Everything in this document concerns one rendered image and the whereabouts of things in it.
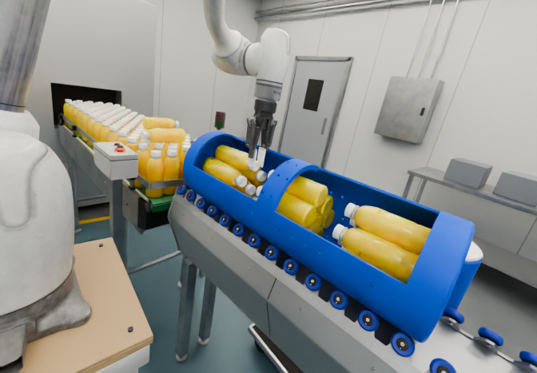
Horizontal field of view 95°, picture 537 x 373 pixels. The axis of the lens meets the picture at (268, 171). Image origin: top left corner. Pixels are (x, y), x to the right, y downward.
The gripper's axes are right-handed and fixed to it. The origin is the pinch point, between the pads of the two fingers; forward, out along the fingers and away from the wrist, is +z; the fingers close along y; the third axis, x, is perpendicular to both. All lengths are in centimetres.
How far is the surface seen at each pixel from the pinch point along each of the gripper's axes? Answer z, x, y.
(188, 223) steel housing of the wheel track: 32.4, 18.9, -12.7
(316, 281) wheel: 21.9, -37.4, -10.1
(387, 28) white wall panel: -144, 97, 341
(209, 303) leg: 89, 22, 6
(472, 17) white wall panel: -149, -3, 329
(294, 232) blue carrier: 10.0, -29.7, -13.9
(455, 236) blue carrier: -3, -60, -6
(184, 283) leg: 68, 23, -9
